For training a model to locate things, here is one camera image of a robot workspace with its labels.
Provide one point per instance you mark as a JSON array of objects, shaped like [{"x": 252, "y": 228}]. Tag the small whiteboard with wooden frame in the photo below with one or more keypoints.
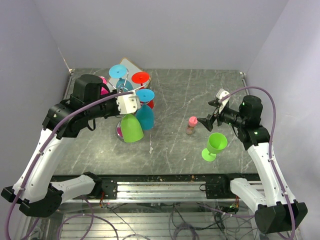
[{"x": 132, "y": 69}]

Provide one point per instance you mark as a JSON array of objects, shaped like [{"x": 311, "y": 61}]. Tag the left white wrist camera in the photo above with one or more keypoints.
[{"x": 129, "y": 103}]

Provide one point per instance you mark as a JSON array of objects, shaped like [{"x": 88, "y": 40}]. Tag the green wine glass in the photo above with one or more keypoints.
[
  {"x": 131, "y": 129},
  {"x": 216, "y": 143}
]

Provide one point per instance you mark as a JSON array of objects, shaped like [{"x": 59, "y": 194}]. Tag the green wine glass front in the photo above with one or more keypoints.
[{"x": 216, "y": 143}]

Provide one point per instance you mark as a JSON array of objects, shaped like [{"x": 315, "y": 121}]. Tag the small pink-capped bottle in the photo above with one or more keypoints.
[{"x": 192, "y": 123}]

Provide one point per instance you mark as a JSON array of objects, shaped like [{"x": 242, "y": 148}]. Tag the magenta plastic wine glass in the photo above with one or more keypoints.
[{"x": 104, "y": 89}]

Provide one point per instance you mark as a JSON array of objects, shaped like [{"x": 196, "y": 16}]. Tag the blue wine glass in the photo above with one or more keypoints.
[
  {"x": 145, "y": 114},
  {"x": 121, "y": 73}
]

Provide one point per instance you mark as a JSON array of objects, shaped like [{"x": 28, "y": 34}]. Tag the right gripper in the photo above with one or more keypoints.
[{"x": 208, "y": 121}]

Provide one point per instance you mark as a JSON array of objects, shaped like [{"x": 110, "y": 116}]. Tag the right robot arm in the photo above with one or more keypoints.
[{"x": 262, "y": 160}]

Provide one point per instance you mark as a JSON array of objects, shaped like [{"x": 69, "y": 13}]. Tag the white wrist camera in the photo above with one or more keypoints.
[
  {"x": 223, "y": 97},
  {"x": 129, "y": 103}
]

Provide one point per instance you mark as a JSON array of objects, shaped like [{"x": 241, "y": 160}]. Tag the chrome wine glass rack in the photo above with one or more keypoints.
[{"x": 129, "y": 104}]

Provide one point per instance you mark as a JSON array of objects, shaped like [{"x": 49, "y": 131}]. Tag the red plastic wine glass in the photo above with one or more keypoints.
[{"x": 144, "y": 94}]

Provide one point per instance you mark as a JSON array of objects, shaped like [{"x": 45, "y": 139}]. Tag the aluminium mounting rail frame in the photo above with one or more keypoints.
[{"x": 178, "y": 206}]

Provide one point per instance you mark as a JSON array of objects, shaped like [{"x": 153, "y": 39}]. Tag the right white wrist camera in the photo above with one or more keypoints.
[{"x": 223, "y": 97}]

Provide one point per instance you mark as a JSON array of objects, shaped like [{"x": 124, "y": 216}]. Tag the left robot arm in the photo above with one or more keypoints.
[{"x": 55, "y": 140}]

